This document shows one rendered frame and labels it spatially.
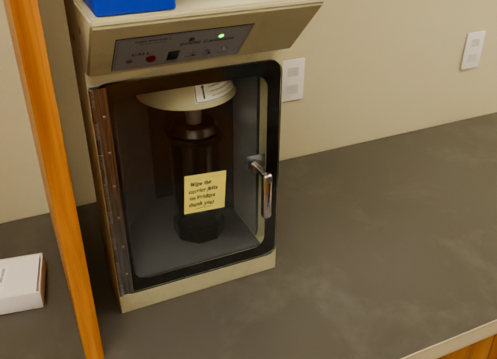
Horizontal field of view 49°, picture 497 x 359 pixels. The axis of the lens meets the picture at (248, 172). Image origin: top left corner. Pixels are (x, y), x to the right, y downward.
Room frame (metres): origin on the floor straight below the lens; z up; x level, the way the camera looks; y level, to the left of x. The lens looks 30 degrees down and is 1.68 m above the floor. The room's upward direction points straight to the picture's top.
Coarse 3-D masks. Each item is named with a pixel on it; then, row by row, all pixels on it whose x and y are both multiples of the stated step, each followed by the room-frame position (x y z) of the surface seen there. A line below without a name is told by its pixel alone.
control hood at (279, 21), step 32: (192, 0) 0.74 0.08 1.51; (224, 0) 0.74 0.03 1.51; (256, 0) 0.74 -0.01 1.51; (288, 0) 0.75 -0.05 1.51; (320, 0) 0.76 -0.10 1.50; (96, 32) 0.64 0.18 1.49; (128, 32) 0.66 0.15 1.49; (160, 32) 0.69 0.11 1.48; (256, 32) 0.77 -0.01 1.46; (288, 32) 0.80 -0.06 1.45; (96, 64) 0.70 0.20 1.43; (160, 64) 0.75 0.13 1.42
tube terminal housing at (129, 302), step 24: (72, 0) 0.74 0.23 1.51; (72, 24) 0.78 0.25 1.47; (72, 48) 0.82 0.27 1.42; (144, 72) 0.77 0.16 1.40; (168, 72) 0.79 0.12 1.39; (96, 168) 0.77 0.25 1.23; (96, 192) 0.82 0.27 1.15; (240, 264) 0.84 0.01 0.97; (264, 264) 0.86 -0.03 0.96; (168, 288) 0.78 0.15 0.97; (192, 288) 0.80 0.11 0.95
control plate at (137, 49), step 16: (192, 32) 0.71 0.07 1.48; (208, 32) 0.72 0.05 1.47; (224, 32) 0.74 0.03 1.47; (240, 32) 0.75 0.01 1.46; (128, 48) 0.69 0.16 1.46; (144, 48) 0.70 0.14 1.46; (160, 48) 0.72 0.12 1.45; (176, 48) 0.73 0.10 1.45; (192, 48) 0.74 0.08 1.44; (112, 64) 0.71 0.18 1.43; (128, 64) 0.72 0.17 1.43; (144, 64) 0.74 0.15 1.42
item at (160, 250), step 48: (144, 96) 0.76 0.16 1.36; (192, 96) 0.79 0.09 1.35; (240, 96) 0.82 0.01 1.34; (144, 144) 0.76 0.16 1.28; (192, 144) 0.79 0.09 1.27; (240, 144) 0.82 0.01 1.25; (144, 192) 0.75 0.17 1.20; (240, 192) 0.82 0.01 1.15; (144, 240) 0.75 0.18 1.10; (192, 240) 0.79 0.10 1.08; (240, 240) 0.82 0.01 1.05; (144, 288) 0.75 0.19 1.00
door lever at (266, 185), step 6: (258, 162) 0.84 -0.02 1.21; (252, 168) 0.83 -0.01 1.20; (258, 168) 0.82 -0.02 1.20; (264, 174) 0.80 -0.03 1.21; (270, 174) 0.80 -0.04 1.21; (264, 180) 0.79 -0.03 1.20; (270, 180) 0.79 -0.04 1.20; (264, 186) 0.79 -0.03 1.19; (270, 186) 0.79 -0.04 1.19; (264, 192) 0.79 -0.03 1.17; (270, 192) 0.79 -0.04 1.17; (264, 198) 0.79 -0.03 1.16; (270, 198) 0.79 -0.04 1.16; (264, 204) 0.79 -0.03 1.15; (270, 204) 0.79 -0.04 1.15; (264, 210) 0.79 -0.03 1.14; (270, 210) 0.79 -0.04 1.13; (264, 216) 0.79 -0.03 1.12; (270, 216) 0.79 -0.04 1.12
